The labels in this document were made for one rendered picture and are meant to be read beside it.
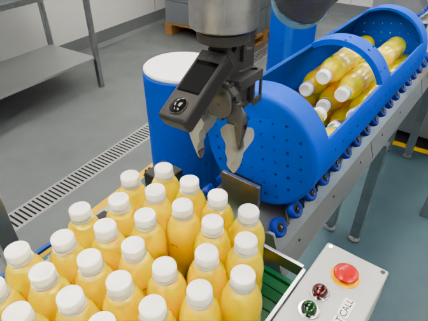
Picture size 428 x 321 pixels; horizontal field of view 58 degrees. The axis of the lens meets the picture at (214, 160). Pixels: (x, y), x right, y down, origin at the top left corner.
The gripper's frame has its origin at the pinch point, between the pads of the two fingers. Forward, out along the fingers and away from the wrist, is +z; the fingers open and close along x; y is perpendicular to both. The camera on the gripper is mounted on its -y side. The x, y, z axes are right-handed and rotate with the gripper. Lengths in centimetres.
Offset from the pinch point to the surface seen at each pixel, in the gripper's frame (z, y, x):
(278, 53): 44, 152, 71
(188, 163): 53, 50, 51
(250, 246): 13.0, -1.3, -8.5
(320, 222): 37, 36, -8
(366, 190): 87, 120, -1
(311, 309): 11.5, -6.7, -21.7
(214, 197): 13.0, 5.0, 3.6
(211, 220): 13.0, -0.2, 0.4
